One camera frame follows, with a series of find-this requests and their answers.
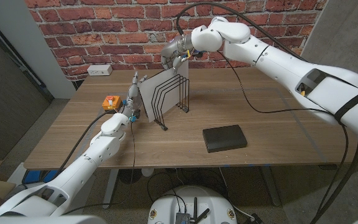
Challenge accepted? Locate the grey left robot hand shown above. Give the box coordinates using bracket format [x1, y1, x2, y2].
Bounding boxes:
[121, 70, 149, 118]

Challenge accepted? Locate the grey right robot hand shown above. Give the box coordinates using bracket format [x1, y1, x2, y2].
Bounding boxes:
[160, 33, 196, 71]

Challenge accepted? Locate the white paper file sheet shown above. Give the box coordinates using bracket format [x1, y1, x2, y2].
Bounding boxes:
[137, 59, 188, 123]

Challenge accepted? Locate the orange emergency stop box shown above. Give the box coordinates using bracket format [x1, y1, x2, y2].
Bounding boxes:
[101, 95, 123, 111]

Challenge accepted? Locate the white power outlet strip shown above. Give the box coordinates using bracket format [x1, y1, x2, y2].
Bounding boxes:
[86, 64, 113, 77]

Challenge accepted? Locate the printed red brick backdrop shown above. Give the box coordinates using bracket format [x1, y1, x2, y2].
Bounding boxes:
[25, 0, 329, 82]

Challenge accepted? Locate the white table leg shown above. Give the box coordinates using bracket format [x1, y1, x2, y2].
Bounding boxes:
[102, 169, 120, 210]

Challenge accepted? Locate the black rectangular box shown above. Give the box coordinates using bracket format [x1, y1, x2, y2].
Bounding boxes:
[202, 124, 248, 154]

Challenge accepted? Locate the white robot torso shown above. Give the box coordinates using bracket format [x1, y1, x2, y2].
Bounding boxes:
[147, 185, 238, 224]

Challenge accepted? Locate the blue box under table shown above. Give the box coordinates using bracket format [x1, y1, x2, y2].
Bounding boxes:
[22, 169, 58, 185]

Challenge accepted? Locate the black antenna radio module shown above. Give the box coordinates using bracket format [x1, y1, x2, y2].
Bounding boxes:
[175, 196, 211, 224]

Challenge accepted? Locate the grey table leg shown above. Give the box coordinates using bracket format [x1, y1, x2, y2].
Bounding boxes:
[261, 166, 282, 208]

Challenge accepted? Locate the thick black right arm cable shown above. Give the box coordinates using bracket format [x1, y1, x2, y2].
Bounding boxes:
[175, 1, 358, 224]

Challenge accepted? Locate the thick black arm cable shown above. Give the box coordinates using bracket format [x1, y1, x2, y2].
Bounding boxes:
[40, 108, 117, 183]
[175, 1, 358, 224]

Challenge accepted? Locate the black wire file holder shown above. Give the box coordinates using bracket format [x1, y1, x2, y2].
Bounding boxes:
[150, 73, 190, 131]

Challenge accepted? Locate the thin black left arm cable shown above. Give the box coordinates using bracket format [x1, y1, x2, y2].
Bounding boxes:
[61, 119, 136, 216]

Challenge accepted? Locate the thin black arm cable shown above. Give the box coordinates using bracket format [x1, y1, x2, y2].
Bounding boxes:
[61, 119, 136, 216]
[216, 49, 351, 218]

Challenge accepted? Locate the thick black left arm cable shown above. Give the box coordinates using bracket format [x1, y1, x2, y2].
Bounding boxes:
[40, 108, 117, 183]

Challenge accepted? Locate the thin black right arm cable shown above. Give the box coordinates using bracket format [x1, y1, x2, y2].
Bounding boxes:
[216, 49, 351, 218]

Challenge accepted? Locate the black strap on arm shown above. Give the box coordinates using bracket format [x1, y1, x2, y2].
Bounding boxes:
[333, 87, 358, 124]

